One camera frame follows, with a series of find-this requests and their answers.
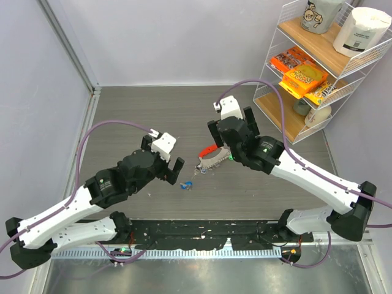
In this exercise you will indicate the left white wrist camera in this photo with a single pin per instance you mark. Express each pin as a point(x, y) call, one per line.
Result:
point(163, 143)

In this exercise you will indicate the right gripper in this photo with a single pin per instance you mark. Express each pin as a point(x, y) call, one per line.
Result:
point(251, 121)

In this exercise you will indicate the orange brown snack box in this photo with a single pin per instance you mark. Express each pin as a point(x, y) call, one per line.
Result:
point(285, 61)

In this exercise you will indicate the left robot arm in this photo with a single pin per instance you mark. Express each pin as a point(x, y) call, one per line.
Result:
point(37, 239)

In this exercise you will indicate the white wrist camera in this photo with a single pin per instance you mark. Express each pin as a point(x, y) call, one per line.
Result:
point(163, 143)
point(227, 107)

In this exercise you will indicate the white paper towel roll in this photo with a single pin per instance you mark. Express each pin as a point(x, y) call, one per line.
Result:
point(363, 28)

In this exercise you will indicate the white wire shelf rack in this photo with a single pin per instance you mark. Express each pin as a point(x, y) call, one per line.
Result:
point(320, 53)

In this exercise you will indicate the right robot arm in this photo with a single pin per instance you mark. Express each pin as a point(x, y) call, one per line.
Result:
point(348, 205)

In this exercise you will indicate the yellow candy bag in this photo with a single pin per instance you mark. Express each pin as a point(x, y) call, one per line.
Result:
point(318, 95)

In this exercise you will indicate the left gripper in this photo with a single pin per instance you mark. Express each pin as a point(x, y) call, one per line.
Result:
point(171, 176)

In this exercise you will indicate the grey printed snack bag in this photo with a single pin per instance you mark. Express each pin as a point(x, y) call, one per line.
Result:
point(320, 14)

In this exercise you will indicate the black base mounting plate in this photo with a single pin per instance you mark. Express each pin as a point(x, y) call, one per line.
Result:
point(207, 235)

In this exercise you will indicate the cream bottle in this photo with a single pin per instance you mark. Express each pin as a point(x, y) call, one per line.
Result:
point(315, 117)

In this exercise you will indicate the blue capped key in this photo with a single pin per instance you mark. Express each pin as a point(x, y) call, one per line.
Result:
point(187, 185)

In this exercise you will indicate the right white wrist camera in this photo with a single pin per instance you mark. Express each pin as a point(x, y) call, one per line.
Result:
point(227, 107)

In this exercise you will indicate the aluminium corner frame post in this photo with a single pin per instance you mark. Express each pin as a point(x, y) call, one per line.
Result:
point(59, 20)

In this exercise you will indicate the white slotted cable duct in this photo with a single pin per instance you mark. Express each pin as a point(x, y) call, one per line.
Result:
point(224, 253)

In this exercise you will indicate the red grey carabiner keyring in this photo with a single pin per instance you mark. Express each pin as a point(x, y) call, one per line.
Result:
point(211, 157)

